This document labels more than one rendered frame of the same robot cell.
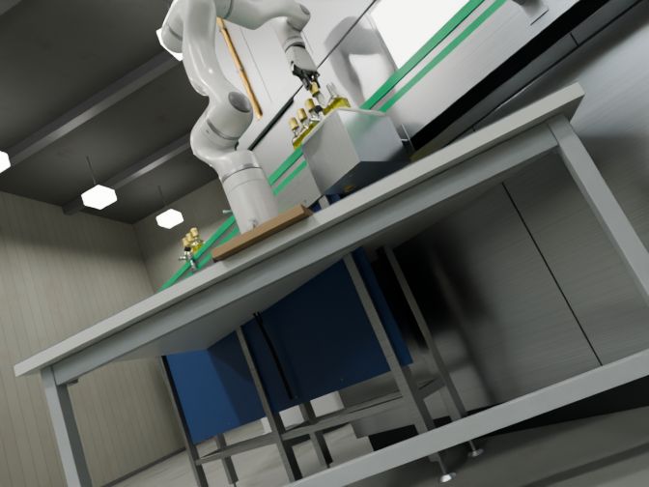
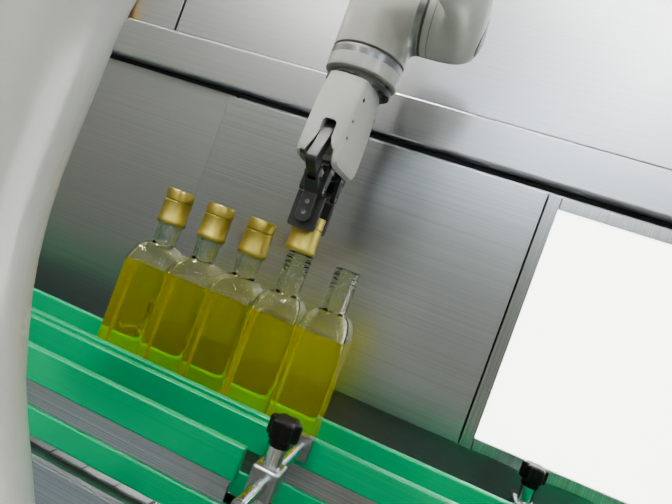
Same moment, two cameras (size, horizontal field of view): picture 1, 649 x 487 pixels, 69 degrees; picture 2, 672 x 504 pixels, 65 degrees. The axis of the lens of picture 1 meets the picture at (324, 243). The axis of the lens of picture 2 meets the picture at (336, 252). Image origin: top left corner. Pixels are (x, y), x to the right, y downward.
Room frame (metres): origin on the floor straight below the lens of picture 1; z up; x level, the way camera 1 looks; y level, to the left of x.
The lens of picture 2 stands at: (1.01, 0.09, 1.33)
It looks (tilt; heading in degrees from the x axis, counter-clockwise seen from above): 0 degrees down; 329
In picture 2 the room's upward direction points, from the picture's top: 20 degrees clockwise
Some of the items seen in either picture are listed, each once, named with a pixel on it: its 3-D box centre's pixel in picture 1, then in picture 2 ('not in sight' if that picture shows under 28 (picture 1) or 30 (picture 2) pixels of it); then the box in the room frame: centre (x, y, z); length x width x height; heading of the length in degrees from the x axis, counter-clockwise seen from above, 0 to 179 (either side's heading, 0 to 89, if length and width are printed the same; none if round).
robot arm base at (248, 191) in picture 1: (255, 209); not in sight; (1.20, 0.13, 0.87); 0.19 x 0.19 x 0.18
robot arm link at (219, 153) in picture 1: (223, 149); not in sight; (1.23, 0.16, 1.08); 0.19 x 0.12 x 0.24; 47
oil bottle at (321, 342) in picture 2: (346, 121); (301, 398); (1.52, -0.24, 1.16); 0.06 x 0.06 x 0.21; 46
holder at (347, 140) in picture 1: (361, 155); not in sight; (1.28, -0.20, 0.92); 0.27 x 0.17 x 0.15; 136
